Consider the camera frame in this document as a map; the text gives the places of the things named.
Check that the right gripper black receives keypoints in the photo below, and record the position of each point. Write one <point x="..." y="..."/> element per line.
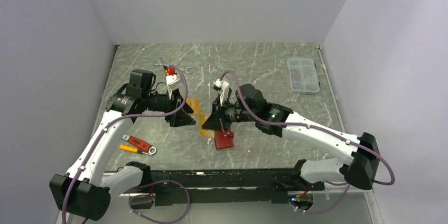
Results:
<point x="218" y="117"/>

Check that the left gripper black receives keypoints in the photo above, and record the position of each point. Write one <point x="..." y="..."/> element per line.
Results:
<point x="180" y="118"/>

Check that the gold VIP card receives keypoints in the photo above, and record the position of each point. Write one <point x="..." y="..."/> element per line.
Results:
<point x="203" y="130"/>

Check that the red leather card holder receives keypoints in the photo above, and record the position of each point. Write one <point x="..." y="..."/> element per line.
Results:
<point x="223" y="140"/>

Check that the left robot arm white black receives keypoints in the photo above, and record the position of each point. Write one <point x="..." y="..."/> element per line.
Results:
<point x="83" y="190"/>

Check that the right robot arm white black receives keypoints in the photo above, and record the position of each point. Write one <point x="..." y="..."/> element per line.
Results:
<point x="354" y="159"/>

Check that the silver open-end wrench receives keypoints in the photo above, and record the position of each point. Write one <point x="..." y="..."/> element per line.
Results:
<point x="186" y="70"/>

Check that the yellow black screwdriver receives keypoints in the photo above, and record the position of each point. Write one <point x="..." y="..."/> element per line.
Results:
<point x="163" y="64"/>

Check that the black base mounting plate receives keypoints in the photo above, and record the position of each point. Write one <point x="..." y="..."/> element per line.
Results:
<point x="226" y="186"/>

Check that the clear plastic compartment box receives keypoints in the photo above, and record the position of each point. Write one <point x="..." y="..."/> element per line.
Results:
<point x="303" y="75"/>

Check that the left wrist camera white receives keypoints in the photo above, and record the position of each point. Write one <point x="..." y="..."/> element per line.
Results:
<point x="173" y="82"/>

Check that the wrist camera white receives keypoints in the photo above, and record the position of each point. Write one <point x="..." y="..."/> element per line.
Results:
<point x="220" y="85"/>
<point x="173" y="82"/>

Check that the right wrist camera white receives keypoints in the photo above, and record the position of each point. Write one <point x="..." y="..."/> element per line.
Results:
<point x="220" y="85"/>

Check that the red handled adjustable wrench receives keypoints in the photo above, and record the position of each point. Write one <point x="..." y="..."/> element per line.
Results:
<point x="144" y="146"/>

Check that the orange handled small screwdriver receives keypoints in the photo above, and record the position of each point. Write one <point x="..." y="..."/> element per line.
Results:
<point x="130" y="149"/>

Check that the aluminium rail frame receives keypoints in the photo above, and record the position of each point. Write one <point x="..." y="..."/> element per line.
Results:
<point x="355" y="207"/>

